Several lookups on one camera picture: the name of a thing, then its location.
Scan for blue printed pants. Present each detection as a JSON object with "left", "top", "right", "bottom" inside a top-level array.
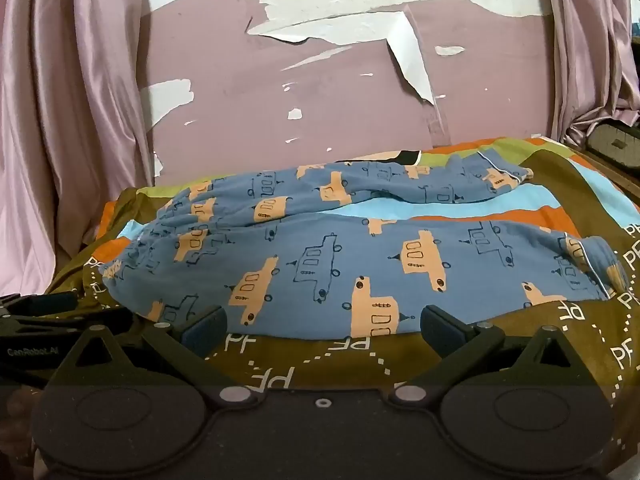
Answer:
[{"left": 99, "top": 152, "right": 629, "bottom": 342}]

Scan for dark grey case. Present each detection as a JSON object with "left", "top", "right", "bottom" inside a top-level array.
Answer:
[{"left": 584, "top": 119, "right": 640, "bottom": 172}]

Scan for striped printed bed sheet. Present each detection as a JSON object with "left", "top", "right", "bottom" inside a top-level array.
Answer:
[{"left": 46, "top": 135, "right": 640, "bottom": 461}]

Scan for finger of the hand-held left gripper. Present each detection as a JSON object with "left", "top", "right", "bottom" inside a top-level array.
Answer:
[{"left": 62, "top": 306, "right": 136, "bottom": 335}]

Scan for pink satin curtain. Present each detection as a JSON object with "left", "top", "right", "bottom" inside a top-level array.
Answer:
[
  {"left": 539, "top": 0, "right": 640, "bottom": 147},
  {"left": 0, "top": 0, "right": 157, "bottom": 302}
]

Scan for person's left forearm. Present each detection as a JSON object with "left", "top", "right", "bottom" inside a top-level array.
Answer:
[{"left": 0, "top": 384, "right": 42, "bottom": 480}]

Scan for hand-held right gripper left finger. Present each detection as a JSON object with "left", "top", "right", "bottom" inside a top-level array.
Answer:
[{"left": 47, "top": 305, "right": 264, "bottom": 409}]

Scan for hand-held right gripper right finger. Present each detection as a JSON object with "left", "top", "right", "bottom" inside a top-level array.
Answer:
[{"left": 389, "top": 305, "right": 599, "bottom": 409}]

